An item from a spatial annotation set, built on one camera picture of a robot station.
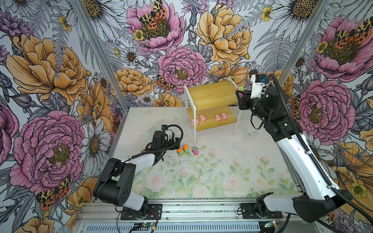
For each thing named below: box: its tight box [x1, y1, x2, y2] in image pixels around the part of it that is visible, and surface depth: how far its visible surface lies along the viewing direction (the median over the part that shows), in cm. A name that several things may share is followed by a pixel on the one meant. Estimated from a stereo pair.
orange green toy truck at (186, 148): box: [183, 144, 190, 154], surface depth 98 cm
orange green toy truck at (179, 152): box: [176, 147, 184, 157], surface depth 96 cm
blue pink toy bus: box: [191, 146, 200, 156], surface depth 96 cm
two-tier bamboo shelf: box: [183, 76, 239, 145], surface depth 87 cm
